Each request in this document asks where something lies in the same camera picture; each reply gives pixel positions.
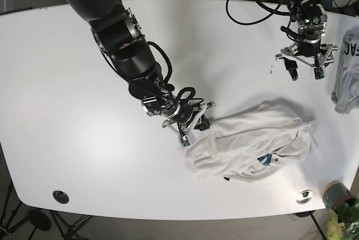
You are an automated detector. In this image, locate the black table grommet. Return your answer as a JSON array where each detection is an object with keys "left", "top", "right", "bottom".
[{"left": 53, "top": 190, "right": 70, "bottom": 204}]

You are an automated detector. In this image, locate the grey plant pot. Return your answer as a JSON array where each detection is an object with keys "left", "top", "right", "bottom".
[{"left": 321, "top": 181, "right": 356, "bottom": 210}]

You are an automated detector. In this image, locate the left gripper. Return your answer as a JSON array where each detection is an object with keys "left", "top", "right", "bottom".
[{"left": 275, "top": 19, "right": 338, "bottom": 81}]

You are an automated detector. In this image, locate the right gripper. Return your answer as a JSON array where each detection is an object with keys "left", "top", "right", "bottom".
[{"left": 141, "top": 89, "right": 215, "bottom": 148}]

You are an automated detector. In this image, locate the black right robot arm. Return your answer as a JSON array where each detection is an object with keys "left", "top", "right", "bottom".
[{"left": 66, "top": 0, "right": 213, "bottom": 147}]

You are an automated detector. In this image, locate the white printed T-shirt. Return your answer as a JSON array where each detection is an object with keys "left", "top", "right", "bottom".
[{"left": 185, "top": 101, "right": 316, "bottom": 182}]

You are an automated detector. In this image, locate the green potted plant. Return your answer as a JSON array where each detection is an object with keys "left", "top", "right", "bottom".
[{"left": 327, "top": 199, "right": 358, "bottom": 240}]

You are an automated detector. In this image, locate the grey T-shirt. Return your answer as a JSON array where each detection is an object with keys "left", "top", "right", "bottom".
[{"left": 331, "top": 26, "right": 358, "bottom": 114}]

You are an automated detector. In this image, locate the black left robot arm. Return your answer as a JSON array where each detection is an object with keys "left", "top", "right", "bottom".
[{"left": 250, "top": 0, "right": 338, "bottom": 81}]

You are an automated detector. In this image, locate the silver table grommet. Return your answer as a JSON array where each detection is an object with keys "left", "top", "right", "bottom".
[{"left": 296, "top": 190, "right": 313, "bottom": 205}]

